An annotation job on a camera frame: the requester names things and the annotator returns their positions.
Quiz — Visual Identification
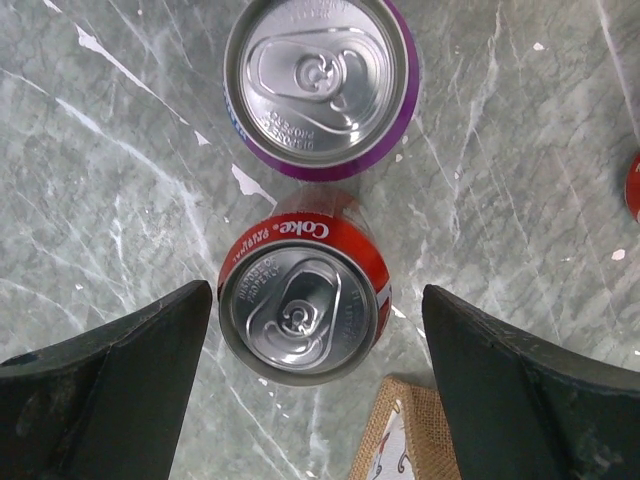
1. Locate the red cola can back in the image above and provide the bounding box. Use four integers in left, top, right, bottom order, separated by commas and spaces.
217, 184, 392, 387

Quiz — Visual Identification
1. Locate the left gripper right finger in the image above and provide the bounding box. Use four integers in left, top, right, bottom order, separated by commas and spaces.
422, 285, 639, 479

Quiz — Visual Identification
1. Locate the red cola can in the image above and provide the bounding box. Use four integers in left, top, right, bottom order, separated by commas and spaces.
217, 184, 392, 387
624, 154, 640, 223

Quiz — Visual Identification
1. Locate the purple Fanta can back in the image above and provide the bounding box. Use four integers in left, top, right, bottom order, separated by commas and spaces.
223, 1, 420, 182

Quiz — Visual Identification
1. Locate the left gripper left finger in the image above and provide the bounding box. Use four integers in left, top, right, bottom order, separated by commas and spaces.
1, 280, 213, 479

